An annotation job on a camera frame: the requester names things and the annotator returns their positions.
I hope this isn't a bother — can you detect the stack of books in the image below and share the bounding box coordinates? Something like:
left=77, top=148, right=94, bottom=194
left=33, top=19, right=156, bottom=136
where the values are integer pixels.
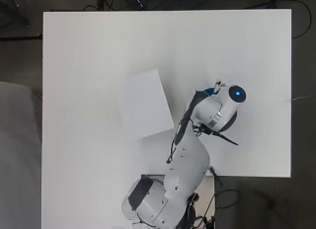
left=119, top=68, right=176, bottom=142

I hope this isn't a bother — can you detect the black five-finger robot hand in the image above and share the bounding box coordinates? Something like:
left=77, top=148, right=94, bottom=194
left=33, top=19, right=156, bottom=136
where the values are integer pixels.
left=212, top=80, right=229, bottom=94

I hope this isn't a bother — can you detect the black looped floor cable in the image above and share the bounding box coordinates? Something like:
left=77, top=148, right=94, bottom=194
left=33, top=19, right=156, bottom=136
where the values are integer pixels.
left=204, top=189, right=240, bottom=229

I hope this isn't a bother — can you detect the black tripod leg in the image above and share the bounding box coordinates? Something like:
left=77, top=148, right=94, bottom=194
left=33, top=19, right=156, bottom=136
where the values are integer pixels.
left=0, top=0, right=33, bottom=28

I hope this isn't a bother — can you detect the short black rod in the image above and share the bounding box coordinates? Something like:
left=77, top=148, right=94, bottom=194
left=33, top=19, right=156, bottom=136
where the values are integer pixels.
left=207, top=166, right=223, bottom=188

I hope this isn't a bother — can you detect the long black floor cable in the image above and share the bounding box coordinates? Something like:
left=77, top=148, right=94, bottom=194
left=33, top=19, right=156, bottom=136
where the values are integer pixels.
left=290, top=0, right=313, bottom=39

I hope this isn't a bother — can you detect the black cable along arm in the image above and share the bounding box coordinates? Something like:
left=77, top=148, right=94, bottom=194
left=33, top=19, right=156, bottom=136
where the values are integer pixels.
left=166, top=118, right=240, bottom=165

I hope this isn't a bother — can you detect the thin white cable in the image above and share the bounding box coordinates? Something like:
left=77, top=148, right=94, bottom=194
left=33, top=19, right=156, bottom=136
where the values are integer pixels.
left=290, top=93, right=316, bottom=103

